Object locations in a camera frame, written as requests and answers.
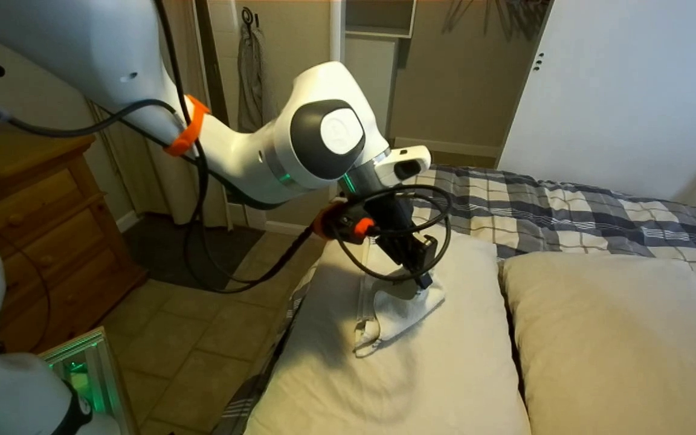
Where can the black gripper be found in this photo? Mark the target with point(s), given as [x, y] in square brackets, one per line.
[404, 237]

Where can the white towel with blue stripes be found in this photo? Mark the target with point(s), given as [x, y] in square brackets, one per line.
[399, 322]

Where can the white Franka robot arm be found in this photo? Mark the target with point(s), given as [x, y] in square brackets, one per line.
[242, 154]

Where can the large beige pillow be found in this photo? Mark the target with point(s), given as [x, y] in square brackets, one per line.
[445, 378]

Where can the blue plaid comforter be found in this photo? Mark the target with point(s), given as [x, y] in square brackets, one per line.
[542, 210]

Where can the white framed shelf unit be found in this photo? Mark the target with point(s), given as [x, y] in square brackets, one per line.
[376, 56]

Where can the dark floor rug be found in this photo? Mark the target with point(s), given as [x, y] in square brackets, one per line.
[163, 256]

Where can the white door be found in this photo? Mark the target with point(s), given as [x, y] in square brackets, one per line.
[623, 97]

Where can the beige curtain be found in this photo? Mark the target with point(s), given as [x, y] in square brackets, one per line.
[135, 171]

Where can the wooden dresser with drawers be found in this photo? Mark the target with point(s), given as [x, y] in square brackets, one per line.
[34, 218]

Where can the black wrist camera orange mount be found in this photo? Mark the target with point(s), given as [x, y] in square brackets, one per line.
[352, 224]

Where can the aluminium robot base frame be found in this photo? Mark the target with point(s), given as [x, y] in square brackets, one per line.
[90, 378]

